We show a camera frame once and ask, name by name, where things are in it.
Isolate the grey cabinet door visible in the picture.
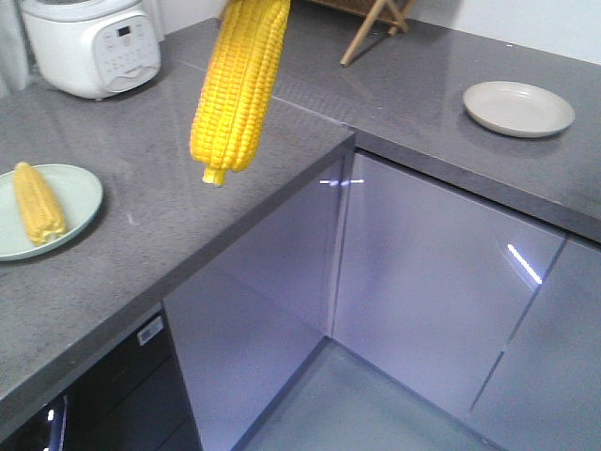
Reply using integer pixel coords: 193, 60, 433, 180
164, 159, 349, 450

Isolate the grey side cabinet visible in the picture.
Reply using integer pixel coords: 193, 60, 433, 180
333, 154, 600, 450

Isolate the wooden dish rack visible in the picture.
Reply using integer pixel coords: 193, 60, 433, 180
304, 0, 417, 68

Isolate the white curtain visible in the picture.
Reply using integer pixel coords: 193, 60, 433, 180
0, 0, 34, 97

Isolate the yellow corn cob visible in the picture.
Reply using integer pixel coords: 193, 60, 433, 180
13, 162, 68, 246
190, 1, 291, 186

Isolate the white blender appliance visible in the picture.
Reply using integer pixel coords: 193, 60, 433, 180
20, 1, 161, 100

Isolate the green plate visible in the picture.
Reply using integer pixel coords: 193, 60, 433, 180
1, 163, 103, 262

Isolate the cream plate on side counter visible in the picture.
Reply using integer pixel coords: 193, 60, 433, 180
462, 81, 576, 138

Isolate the black drawer disinfection cabinet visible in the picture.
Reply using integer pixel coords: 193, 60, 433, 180
1, 313, 201, 450

